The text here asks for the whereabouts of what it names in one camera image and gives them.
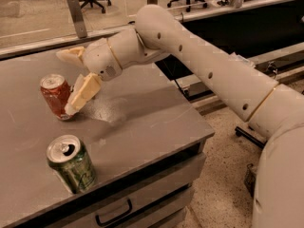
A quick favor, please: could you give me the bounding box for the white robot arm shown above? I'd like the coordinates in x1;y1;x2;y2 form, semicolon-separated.
57;5;304;228

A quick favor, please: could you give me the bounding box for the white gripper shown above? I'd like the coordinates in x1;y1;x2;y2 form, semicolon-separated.
56;38;123;116

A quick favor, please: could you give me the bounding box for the wire basket of snacks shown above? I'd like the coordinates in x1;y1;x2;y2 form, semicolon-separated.
244;163;257;197

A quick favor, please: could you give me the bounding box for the black stand base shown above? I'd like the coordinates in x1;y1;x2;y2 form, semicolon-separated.
235;126;266;149

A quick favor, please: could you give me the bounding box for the green soda can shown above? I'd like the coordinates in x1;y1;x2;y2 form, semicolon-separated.
47;135;96;194

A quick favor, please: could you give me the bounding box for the red coke can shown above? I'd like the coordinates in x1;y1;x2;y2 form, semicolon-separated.
40;74;72;121

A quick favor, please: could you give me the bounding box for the grey drawer with black handle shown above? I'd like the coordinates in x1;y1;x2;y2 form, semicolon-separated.
64;153;205;228

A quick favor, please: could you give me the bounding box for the metal railing post left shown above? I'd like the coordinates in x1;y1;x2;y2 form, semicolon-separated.
66;0;87;38

